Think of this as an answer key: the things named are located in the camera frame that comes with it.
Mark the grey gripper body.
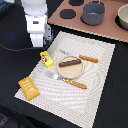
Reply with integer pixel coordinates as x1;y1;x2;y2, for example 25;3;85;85
43;24;53;46

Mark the yellow toy box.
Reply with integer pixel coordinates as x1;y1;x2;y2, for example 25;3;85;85
40;51;54;67

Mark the brown toy sausage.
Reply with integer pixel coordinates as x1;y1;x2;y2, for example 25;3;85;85
59;59;81;67

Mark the orange toy bread loaf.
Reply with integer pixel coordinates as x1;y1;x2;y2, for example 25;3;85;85
18;77;39;100

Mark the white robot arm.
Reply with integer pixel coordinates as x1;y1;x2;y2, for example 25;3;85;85
21;0;53;47

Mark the round beige plate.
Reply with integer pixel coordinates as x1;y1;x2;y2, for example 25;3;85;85
57;55;84;79

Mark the grey toy pot middle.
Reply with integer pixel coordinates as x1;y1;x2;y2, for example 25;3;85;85
81;0;105;25

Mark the beige bowl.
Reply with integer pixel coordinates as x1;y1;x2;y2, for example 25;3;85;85
118;4;128;30

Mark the white woven placemat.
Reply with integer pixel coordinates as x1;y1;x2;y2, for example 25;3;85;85
13;31;116;128

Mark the fork with orange handle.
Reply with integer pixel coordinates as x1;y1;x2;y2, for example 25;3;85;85
46;71;87;89

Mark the knife with orange handle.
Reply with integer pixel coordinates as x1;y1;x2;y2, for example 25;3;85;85
59;49;99;64

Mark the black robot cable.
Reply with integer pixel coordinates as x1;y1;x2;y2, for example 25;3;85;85
0;42;36;53

